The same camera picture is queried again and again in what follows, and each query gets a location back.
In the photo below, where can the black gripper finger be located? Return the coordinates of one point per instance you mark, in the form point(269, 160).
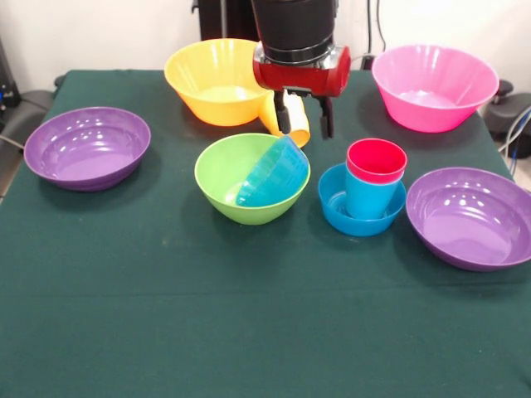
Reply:
point(326, 118)
point(282, 112)

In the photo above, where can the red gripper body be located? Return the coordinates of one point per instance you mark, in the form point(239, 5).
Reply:
point(303, 76)

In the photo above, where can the orange cup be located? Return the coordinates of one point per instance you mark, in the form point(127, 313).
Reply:
point(298, 120)

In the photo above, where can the red cup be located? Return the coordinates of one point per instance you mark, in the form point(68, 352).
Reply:
point(375, 161)

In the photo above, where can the orange bowl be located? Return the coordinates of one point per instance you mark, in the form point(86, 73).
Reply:
point(215, 112)

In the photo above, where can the blue bowl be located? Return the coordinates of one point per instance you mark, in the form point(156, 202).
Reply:
point(361, 228)
point(276, 178)

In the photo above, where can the green bowl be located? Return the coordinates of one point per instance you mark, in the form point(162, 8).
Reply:
point(217, 174)

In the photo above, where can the blue cup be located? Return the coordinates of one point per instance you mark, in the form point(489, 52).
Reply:
point(369, 201)

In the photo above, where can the pink bowl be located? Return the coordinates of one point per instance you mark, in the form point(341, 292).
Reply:
point(431, 116)

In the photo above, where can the purple bowl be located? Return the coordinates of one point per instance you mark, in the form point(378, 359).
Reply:
point(469, 232)
point(83, 157)

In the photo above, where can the black computer tower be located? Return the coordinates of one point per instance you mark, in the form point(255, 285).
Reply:
point(8, 83)

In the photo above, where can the black knobbed device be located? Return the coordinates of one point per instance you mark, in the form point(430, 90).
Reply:
point(518, 112)

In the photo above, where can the dark green tablecloth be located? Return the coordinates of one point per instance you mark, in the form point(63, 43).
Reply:
point(166, 331)

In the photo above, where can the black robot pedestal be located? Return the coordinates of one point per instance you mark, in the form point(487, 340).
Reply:
point(228, 20)

